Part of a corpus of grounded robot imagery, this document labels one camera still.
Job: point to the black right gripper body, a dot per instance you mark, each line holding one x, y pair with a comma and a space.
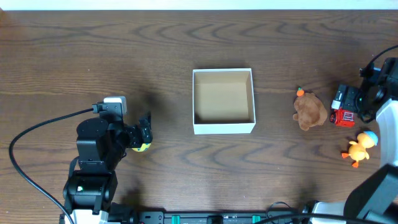
355, 99

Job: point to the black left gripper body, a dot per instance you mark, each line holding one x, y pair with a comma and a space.
144, 132

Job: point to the yellow and black toy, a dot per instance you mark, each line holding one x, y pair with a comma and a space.
142, 148

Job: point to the brown plush capybara toy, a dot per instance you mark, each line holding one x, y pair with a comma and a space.
310, 111

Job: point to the orange toy duck blue cap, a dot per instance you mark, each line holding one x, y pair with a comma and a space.
358, 148

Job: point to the red toy car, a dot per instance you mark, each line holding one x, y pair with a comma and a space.
343, 118

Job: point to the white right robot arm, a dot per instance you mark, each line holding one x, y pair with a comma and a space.
374, 100

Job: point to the white cardboard box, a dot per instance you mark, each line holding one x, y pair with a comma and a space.
223, 101

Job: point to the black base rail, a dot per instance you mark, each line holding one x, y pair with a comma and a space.
158, 217

